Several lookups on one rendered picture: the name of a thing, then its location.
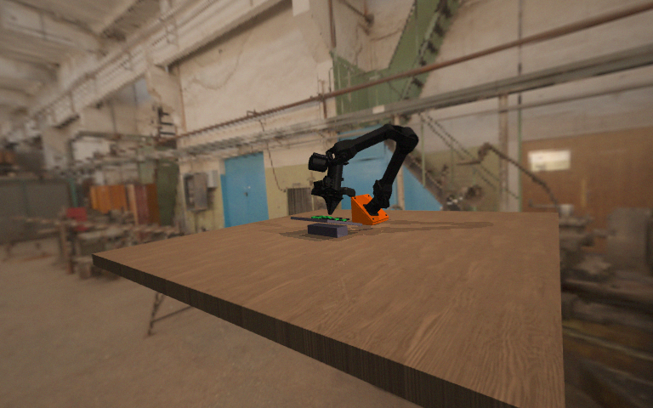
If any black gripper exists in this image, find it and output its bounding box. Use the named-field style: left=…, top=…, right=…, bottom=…
left=311, top=173, right=355, bottom=215

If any grey switch panel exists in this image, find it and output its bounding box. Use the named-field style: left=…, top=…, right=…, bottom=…
left=291, top=216, right=362, bottom=238

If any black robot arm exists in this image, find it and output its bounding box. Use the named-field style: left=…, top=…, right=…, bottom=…
left=308, top=124, right=418, bottom=216

